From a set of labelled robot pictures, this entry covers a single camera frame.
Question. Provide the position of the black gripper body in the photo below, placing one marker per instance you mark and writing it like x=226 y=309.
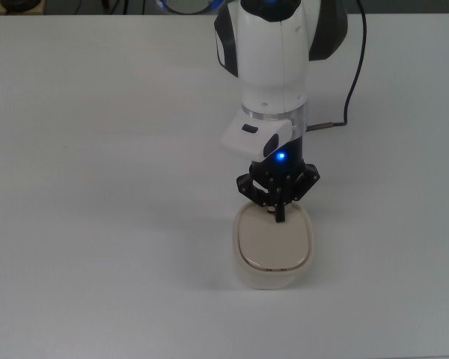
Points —
x=290 y=164

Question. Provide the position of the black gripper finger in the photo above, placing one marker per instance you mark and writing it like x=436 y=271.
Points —
x=303 y=183
x=256 y=190

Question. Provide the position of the small white trash can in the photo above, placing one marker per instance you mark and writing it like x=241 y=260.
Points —
x=273 y=247

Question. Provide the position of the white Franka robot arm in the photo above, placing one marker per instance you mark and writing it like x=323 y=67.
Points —
x=271 y=56

